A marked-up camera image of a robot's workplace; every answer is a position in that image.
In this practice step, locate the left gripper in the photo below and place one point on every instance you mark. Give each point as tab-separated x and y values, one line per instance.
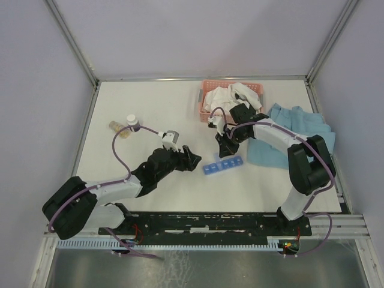
188	161

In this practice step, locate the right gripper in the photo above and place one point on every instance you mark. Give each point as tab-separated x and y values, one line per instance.
225	149

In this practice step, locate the blue weekly pill organizer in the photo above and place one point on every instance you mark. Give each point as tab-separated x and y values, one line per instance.
222	164

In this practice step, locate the white capped pill bottle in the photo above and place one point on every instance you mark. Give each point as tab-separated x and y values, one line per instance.
133	123

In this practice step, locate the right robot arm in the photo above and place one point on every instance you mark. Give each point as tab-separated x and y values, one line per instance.
311	170

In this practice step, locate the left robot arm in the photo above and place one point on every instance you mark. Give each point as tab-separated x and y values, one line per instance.
77	204

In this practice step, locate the clear pill bottle yellow pills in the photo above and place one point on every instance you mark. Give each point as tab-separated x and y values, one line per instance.
116	127

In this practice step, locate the light blue cloth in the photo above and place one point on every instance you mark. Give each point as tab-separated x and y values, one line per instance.
298	121

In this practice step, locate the white cloth in basket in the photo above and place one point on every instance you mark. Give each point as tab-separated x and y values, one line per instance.
230	96

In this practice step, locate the pink plastic basket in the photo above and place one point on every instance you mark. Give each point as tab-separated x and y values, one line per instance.
208	85

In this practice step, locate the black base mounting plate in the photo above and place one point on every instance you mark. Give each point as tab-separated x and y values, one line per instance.
209	228

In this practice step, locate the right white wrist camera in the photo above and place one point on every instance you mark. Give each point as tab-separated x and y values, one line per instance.
218	123

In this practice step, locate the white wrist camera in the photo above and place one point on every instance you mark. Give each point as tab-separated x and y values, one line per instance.
218	123
169	140

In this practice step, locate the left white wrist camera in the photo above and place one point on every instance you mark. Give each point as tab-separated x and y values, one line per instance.
169	140

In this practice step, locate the right aluminium frame post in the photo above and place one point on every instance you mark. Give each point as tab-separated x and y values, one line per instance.
331	41

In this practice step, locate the aluminium frame post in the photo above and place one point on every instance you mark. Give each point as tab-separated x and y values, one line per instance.
331	41
70	39

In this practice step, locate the left aluminium frame post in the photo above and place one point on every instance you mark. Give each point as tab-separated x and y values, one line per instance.
70	39

